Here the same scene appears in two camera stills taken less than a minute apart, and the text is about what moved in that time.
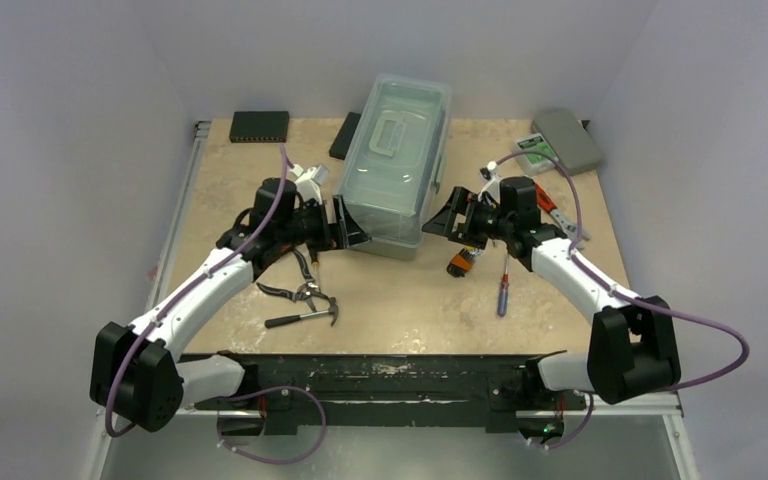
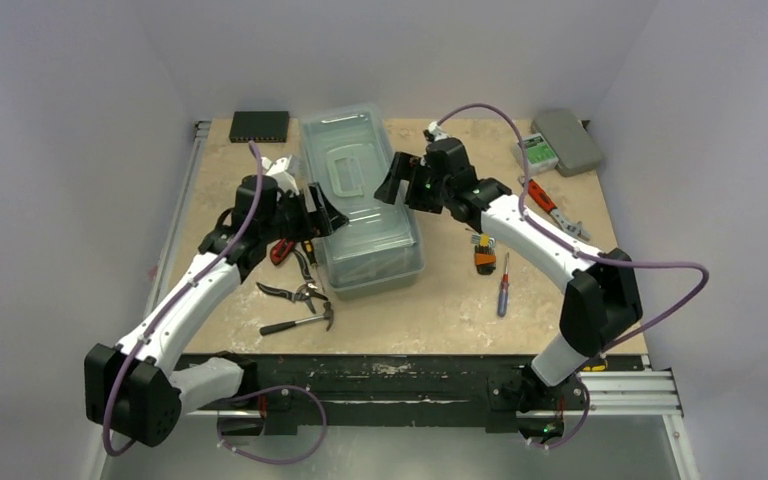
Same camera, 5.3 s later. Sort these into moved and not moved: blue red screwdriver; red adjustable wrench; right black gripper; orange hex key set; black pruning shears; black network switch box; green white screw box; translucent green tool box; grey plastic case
Moved: translucent green tool box; orange hex key set; right black gripper
Not moved: red adjustable wrench; black network switch box; grey plastic case; blue red screwdriver; green white screw box; black pruning shears
